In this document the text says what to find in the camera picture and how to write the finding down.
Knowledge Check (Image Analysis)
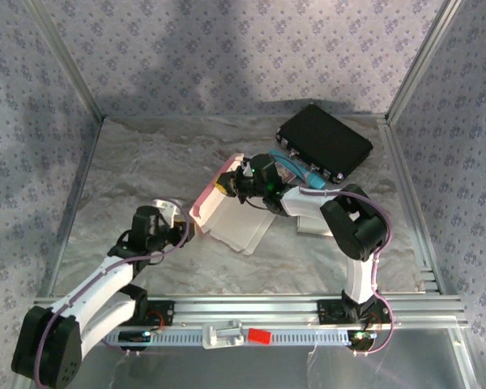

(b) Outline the grey metal panel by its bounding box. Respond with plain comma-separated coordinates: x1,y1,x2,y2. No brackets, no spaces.
76,344,471,389

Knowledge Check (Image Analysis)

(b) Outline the teal textured plastic bottle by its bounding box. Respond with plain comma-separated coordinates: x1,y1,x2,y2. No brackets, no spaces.
269,149,323,190

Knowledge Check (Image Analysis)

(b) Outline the wide aluminium base rail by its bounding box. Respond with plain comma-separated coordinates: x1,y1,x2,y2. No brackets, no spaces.
27,294,471,330

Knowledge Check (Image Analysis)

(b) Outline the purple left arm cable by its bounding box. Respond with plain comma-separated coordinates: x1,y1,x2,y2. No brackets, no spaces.
32,197,190,386

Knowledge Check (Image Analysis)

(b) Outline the pink paper box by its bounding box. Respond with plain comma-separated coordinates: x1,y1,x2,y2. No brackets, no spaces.
189,152,275,256

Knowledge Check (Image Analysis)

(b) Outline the grey slotted cable duct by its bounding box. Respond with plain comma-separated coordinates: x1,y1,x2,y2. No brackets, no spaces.
103,327,360,348

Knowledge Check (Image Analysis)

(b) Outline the aluminium table edge rail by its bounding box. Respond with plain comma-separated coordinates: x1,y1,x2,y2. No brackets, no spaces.
378,119,441,293
38,117,106,299

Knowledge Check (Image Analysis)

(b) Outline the white paper box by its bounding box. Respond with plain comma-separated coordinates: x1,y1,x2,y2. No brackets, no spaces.
296,214,335,237

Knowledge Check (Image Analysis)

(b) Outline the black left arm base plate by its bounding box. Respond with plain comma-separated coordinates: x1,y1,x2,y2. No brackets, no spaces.
143,299,176,327

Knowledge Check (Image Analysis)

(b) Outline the black ribbed carrying case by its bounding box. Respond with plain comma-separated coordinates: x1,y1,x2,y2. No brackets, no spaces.
275,104,374,182

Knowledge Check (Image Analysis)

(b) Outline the aluminium frame post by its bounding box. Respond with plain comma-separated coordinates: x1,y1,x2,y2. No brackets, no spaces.
386,0,465,122
26,0,106,122

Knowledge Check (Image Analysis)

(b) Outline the small black controller board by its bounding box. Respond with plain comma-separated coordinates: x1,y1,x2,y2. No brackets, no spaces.
347,330,378,353
118,330,153,352

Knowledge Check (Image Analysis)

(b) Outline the red plastic block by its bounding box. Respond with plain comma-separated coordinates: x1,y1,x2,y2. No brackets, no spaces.
246,327,273,346

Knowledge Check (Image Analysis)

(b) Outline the white plastic bracket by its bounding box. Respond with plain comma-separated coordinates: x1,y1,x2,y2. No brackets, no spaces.
201,318,245,350

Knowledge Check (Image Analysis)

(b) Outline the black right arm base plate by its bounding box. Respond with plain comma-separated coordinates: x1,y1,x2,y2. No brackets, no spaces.
318,298,392,326

